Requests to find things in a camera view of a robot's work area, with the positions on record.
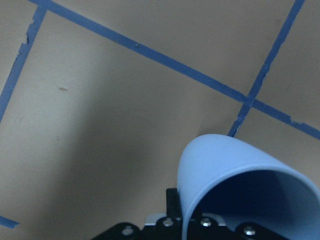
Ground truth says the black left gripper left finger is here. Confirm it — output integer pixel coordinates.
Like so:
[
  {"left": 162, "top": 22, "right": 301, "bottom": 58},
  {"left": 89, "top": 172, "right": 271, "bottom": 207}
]
[{"left": 155, "top": 188, "right": 183, "bottom": 240}]

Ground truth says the light blue plastic cup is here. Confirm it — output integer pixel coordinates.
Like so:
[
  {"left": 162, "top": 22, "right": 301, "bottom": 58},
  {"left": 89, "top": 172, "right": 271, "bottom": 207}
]
[{"left": 177, "top": 134, "right": 320, "bottom": 240}]

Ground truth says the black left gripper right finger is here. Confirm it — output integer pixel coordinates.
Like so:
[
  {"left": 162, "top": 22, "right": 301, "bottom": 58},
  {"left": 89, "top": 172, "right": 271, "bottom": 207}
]
[{"left": 190, "top": 208, "right": 230, "bottom": 240}]

